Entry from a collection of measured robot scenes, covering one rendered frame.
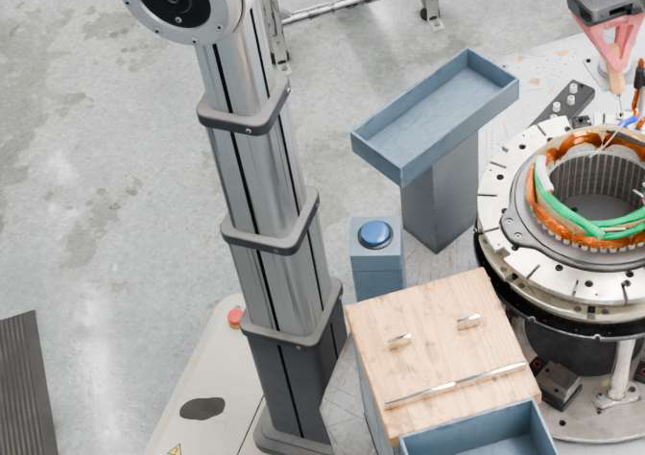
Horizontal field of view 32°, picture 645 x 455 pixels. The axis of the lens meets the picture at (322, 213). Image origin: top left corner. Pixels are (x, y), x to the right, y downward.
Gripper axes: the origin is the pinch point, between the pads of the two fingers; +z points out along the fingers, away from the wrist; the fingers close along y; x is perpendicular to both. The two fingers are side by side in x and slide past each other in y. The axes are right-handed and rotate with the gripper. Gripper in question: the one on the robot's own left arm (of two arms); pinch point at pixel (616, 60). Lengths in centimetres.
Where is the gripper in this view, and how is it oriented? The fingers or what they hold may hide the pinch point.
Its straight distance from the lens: 133.7
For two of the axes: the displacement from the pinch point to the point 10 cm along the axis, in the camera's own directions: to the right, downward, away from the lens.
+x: -9.5, 3.2, 0.3
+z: 2.9, 8.2, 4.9
